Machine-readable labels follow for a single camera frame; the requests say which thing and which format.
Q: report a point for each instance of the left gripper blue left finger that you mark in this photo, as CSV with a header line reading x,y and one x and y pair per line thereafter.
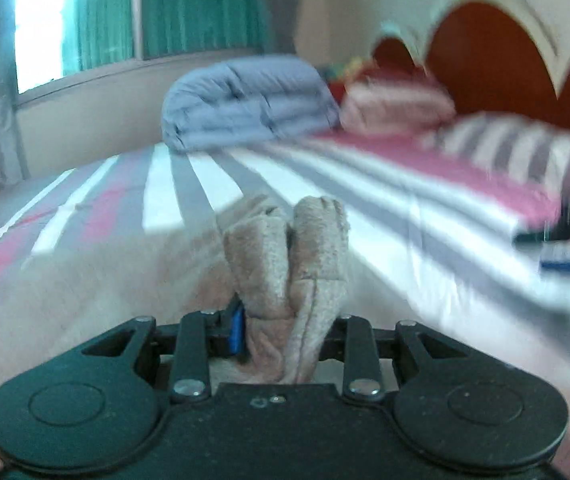
x,y
226,331

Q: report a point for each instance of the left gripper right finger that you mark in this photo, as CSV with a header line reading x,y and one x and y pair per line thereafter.
x,y
334,343

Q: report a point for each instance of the grey white striped pillow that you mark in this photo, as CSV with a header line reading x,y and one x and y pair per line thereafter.
x,y
522,149

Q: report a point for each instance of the striped pink grey bedsheet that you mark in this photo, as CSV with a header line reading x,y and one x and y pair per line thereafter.
x,y
433,235

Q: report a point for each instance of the red cream headboard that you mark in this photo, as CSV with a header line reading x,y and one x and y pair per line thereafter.
x,y
490,55

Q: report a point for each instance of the folded blue-grey duvet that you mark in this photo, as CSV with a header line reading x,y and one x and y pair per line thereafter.
x,y
245,101

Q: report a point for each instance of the pink striped folded blanket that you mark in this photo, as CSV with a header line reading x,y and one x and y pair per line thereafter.
x,y
394,106

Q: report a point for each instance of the window with green curtain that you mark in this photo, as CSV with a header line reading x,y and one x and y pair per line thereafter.
x,y
55,39

